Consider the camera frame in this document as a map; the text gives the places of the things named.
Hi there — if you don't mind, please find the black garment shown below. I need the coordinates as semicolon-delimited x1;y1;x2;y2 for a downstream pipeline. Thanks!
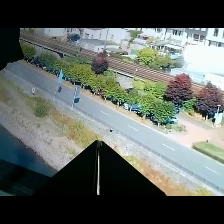
0;27;25;72

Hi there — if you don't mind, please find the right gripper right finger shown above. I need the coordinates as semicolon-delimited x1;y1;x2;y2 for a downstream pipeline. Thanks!
97;140;167;197

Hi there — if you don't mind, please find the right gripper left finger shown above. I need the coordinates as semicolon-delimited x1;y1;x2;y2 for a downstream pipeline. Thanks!
33;140;99;197

